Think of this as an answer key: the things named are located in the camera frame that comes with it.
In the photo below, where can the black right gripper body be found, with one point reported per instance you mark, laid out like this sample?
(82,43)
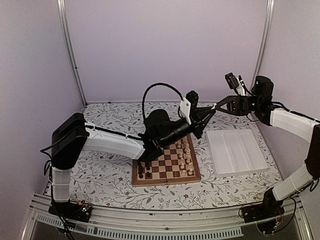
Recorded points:
(243,107)

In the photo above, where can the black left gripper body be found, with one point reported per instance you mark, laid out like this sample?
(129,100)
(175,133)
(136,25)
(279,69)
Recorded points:
(198,124)

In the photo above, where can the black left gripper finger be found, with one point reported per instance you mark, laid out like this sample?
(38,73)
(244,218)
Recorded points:
(207,118)
(202,111)

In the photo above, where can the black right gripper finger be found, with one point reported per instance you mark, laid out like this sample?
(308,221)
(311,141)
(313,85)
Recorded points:
(226,110)
(225,100)

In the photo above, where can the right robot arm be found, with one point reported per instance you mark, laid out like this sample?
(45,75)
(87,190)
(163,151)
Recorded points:
(298,132)

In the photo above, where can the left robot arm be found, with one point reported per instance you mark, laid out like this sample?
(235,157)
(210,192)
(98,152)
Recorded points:
(76,135)

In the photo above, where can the wooden chess board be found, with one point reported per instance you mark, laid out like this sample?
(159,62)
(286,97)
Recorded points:
(167,169)

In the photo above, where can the row of dark chess pieces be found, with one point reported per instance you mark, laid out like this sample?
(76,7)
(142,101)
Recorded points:
(144,170)

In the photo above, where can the white three-compartment plastic tray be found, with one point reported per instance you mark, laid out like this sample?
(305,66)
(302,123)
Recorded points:
(235,153)

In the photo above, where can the floral patterned table mat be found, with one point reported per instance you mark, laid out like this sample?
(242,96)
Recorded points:
(105,179)

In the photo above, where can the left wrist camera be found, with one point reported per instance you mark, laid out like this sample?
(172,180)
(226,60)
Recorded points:
(188,105)

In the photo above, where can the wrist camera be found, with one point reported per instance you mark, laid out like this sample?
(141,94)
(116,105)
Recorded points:
(188,105)
(235,84)

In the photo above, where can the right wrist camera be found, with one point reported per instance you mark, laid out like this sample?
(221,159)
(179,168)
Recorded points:
(235,84)

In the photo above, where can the right aluminium frame post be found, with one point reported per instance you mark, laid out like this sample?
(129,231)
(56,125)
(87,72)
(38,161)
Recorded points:
(265,37)

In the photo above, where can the aluminium frame post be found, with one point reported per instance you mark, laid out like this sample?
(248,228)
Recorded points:
(265,37)
(62,13)

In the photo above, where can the front aluminium rail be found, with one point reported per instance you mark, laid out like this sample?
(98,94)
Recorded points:
(115,223)

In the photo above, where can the left aluminium frame post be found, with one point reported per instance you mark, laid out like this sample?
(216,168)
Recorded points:
(62,13)

